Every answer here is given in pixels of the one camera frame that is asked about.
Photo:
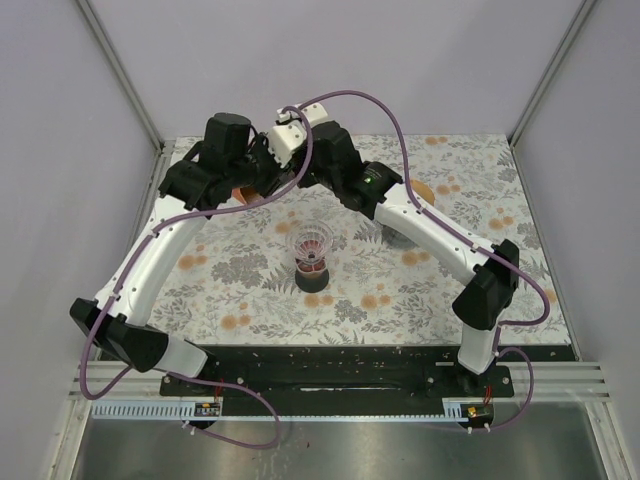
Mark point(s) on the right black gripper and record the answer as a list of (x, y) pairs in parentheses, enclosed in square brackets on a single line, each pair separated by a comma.
[(305, 181)]

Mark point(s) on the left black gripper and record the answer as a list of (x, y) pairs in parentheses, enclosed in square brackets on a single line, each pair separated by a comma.
[(278, 174)]

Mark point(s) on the coffee filter paper box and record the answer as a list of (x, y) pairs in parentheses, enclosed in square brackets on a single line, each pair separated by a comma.
[(246, 195)]

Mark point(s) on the clear plastic cup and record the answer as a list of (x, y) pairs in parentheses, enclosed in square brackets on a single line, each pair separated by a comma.
[(310, 241)]

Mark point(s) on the brown paper coffee filter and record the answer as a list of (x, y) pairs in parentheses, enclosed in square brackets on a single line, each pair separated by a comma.
[(423, 191)]

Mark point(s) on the grey glass coffee server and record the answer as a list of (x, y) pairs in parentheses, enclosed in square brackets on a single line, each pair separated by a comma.
[(395, 239)]

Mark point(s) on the brown bottle red cap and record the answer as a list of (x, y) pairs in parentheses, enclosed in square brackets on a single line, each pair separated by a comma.
[(311, 274)]

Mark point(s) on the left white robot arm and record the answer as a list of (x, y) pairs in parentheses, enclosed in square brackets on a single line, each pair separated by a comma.
[(194, 189)]

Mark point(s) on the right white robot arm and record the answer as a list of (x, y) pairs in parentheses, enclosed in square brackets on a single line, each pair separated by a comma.
[(488, 273)]

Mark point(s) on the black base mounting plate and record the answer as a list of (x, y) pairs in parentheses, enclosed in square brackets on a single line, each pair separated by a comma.
[(340, 381)]

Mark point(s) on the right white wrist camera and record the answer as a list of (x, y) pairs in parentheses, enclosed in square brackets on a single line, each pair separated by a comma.
[(315, 114)]

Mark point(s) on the left aluminium frame post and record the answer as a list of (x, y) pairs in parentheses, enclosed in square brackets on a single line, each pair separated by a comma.
[(98, 30)]

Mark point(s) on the aluminium frame post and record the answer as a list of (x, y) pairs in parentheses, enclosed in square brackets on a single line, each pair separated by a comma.
[(562, 51), (98, 30)]

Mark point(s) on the right aluminium frame post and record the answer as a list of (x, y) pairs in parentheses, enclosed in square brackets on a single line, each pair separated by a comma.
[(562, 51)]

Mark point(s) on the white slotted cable duct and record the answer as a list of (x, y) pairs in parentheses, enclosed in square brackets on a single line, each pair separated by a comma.
[(156, 410)]

